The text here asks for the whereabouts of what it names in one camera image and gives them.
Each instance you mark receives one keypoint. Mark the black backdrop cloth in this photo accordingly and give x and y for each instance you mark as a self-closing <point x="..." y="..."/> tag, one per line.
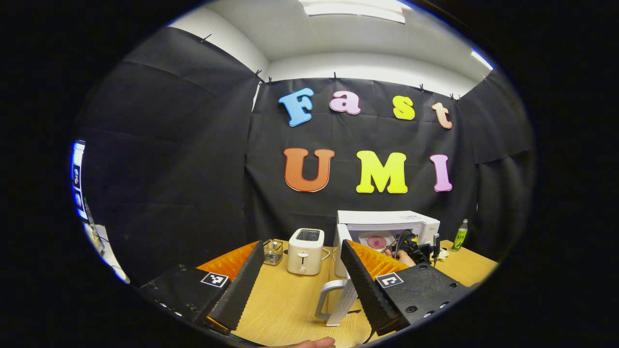
<point x="193" y="169"/>

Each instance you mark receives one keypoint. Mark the large ceiling light panel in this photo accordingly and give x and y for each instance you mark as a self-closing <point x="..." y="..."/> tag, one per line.
<point x="353" y="9"/>

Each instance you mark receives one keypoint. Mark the small ceiling light panel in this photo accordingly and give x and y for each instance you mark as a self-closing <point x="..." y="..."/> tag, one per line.
<point x="482" y="59"/>

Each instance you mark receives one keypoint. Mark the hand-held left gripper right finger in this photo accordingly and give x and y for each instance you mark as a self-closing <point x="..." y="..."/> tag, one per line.
<point x="367" y="290"/>

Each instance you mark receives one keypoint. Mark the white toaster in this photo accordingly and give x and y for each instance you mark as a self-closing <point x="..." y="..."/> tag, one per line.
<point x="304" y="253"/>

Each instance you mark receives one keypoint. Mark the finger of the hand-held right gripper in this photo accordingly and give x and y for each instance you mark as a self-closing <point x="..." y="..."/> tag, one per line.
<point x="436" y="249"/>

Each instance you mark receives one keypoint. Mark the round pink food plate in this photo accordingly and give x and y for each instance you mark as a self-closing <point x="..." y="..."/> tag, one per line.
<point x="375" y="240"/>

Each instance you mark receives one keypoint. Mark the white microwave oven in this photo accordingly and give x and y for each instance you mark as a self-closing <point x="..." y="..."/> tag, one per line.
<point x="387" y="220"/>

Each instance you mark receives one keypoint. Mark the green drink bottle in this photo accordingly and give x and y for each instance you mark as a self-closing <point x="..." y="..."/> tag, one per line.
<point x="460" y="237"/>

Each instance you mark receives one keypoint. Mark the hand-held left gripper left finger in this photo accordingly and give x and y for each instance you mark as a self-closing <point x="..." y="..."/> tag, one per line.
<point x="239" y="290"/>

